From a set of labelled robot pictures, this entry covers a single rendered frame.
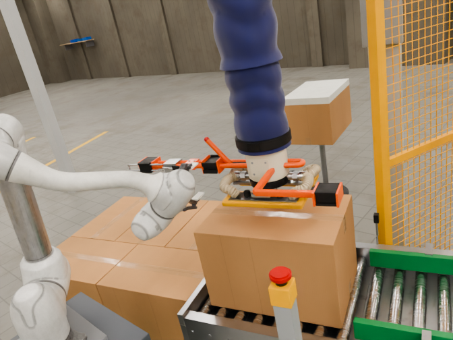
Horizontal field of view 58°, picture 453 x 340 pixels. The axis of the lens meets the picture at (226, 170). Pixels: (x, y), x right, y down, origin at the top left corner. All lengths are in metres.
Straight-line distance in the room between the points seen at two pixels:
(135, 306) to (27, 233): 0.90
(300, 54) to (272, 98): 9.35
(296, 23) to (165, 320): 9.26
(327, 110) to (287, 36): 7.74
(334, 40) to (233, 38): 8.93
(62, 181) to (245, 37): 0.76
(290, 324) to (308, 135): 2.27
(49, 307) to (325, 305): 1.03
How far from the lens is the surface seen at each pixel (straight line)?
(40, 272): 1.70
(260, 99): 1.50
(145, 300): 2.25
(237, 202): 1.65
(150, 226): 1.37
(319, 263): 1.62
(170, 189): 1.27
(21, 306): 1.58
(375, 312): 1.88
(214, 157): 1.82
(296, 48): 10.87
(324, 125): 3.37
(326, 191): 1.34
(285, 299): 1.31
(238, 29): 1.46
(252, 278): 1.78
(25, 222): 1.62
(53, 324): 1.61
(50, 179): 1.36
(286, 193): 1.40
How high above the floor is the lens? 1.82
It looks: 22 degrees down
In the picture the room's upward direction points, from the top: 11 degrees counter-clockwise
